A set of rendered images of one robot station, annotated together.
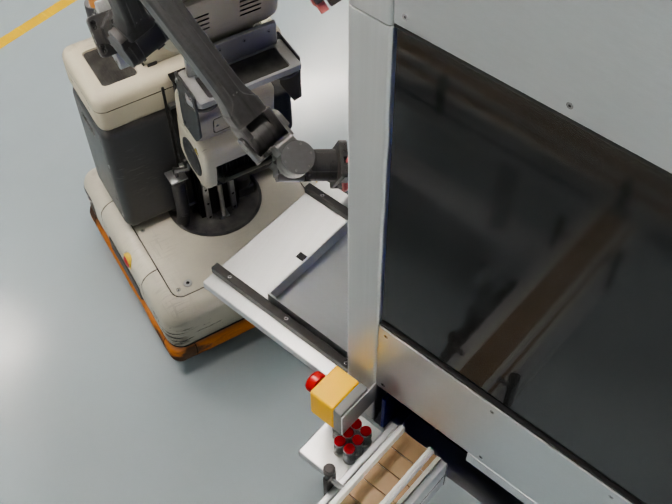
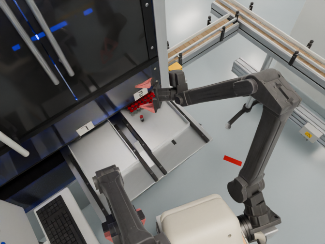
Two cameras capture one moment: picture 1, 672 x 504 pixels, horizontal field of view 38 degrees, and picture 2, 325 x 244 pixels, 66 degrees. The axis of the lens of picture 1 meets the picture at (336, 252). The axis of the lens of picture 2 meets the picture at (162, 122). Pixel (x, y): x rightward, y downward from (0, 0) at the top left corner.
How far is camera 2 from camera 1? 1.81 m
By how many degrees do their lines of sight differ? 66
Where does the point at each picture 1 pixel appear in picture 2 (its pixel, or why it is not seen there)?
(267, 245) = (186, 149)
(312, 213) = (166, 161)
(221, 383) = not seen: hidden behind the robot
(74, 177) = not seen: outside the picture
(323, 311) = (170, 119)
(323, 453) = not seen: hidden behind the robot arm
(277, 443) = (187, 188)
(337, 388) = (173, 66)
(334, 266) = (163, 135)
